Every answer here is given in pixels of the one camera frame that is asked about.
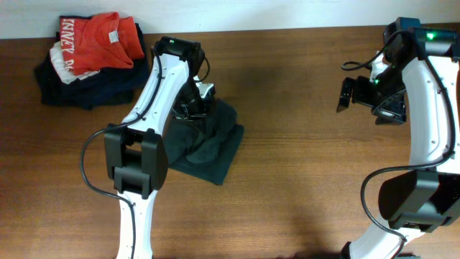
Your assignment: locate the dark green t-shirt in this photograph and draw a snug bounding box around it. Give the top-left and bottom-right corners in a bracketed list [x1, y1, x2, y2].
[164, 99, 244, 185]

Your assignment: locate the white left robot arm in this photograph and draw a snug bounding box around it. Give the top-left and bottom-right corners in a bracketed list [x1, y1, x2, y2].
[104, 36, 215, 258]

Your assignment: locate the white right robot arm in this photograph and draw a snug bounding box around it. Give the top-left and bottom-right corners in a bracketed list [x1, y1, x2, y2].
[337, 17, 459, 258]

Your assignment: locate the navy folded shirt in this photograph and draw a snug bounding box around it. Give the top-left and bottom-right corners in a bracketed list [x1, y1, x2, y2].
[34, 23, 151, 111]

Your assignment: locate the red folded shirt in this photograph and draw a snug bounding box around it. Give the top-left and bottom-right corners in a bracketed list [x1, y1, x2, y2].
[60, 12, 144, 76]

